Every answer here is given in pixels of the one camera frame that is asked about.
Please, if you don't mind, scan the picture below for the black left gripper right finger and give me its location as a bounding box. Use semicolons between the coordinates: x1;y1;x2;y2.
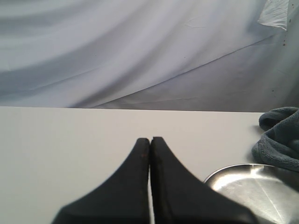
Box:
150;137;255;224

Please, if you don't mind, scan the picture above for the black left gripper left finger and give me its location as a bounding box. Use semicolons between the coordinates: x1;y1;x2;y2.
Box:
55;138;150;224

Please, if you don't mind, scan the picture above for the grey-blue fleece towel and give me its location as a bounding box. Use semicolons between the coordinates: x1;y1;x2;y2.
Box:
252;107;299;172

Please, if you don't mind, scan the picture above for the round stainless steel plate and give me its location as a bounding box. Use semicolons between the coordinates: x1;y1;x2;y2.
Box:
204;163;299;224

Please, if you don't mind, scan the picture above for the white backdrop sheet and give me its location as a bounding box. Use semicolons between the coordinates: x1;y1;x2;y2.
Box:
0;0;299;112

